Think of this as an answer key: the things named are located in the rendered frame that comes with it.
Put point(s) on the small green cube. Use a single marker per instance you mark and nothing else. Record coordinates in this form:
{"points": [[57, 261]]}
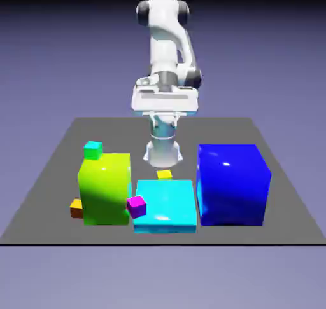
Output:
{"points": [[92, 150]]}

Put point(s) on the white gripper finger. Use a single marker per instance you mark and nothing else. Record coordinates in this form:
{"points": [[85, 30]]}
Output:
{"points": [[174, 122], [154, 122]]}

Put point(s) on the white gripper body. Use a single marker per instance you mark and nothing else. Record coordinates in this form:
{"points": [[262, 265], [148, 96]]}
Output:
{"points": [[165, 103]]}

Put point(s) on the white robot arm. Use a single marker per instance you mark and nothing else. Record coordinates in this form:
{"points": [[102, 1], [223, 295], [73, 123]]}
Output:
{"points": [[163, 52]]}

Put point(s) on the small orange cube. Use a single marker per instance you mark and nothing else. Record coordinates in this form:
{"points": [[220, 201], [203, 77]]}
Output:
{"points": [[76, 208]]}

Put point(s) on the large cyan box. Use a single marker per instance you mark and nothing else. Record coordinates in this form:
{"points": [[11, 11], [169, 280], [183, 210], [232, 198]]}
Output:
{"points": [[168, 202]]}

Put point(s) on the small magenta cube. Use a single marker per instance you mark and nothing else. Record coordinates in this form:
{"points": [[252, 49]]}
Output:
{"points": [[137, 207]]}

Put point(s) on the small yellow cube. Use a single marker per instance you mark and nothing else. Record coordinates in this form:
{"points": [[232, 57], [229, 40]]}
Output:
{"points": [[164, 174]]}

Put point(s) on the large blue box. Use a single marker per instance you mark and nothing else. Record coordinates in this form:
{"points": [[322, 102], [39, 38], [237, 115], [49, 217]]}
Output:
{"points": [[231, 184]]}

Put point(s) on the large lime box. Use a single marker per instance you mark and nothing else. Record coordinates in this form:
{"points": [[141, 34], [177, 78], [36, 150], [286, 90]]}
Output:
{"points": [[104, 187]]}

